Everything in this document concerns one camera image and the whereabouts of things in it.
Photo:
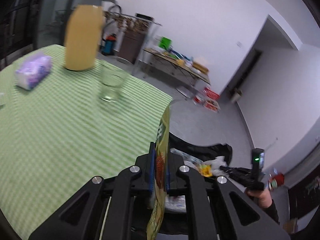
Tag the small white appliance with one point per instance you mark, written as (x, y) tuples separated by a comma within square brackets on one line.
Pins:
[(236, 96)]

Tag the side table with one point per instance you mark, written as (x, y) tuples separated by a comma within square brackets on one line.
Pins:
[(175, 63)]

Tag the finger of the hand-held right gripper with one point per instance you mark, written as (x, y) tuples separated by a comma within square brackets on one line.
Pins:
[(237, 169), (241, 177)]

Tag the metal drying rack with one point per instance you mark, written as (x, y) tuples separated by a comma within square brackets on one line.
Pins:
[(125, 20)]

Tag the green box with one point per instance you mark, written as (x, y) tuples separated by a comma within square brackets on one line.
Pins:
[(165, 43)]

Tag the person's right hand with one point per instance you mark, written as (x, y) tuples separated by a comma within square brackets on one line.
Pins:
[(261, 198)]

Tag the dark framed board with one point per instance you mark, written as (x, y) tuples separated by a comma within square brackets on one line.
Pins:
[(306, 197)]

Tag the cardboard box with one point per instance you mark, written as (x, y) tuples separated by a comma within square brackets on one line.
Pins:
[(290, 225)]

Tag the yellow thermos jug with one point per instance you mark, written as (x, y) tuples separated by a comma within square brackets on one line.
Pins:
[(81, 40)]

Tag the drinking glass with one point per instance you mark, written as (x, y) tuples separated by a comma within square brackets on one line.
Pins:
[(111, 85)]

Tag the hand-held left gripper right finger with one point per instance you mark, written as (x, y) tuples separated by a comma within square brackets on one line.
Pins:
[(168, 177)]

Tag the red plastic crates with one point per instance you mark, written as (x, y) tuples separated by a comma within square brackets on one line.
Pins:
[(210, 98)]

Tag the sliding glass door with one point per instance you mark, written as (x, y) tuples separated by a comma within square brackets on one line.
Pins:
[(50, 17)]

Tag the black trash bag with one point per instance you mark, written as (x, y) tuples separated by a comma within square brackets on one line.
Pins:
[(190, 145)]

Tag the blue orange bottle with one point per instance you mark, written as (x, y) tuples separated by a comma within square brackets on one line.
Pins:
[(109, 45)]

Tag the purple tissue pack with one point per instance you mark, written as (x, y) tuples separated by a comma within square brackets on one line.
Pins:
[(33, 71)]

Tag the green yellow snack packet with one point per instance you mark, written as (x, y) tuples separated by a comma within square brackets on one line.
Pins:
[(160, 167)]

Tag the white plastic bag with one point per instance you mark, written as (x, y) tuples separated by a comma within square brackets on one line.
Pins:
[(217, 163)]

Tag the person's right forearm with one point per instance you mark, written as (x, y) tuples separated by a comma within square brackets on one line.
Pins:
[(271, 212)]

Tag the wall socket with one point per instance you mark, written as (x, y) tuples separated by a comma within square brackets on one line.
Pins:
[(239, 43)]

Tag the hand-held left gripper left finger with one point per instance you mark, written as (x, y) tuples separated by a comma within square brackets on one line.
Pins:
[(151, 170)]

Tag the brown cabinet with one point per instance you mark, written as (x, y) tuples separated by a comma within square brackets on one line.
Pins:
[(132, 45)]

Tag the tan box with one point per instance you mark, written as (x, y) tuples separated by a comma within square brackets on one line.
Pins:
[(201, 66)]

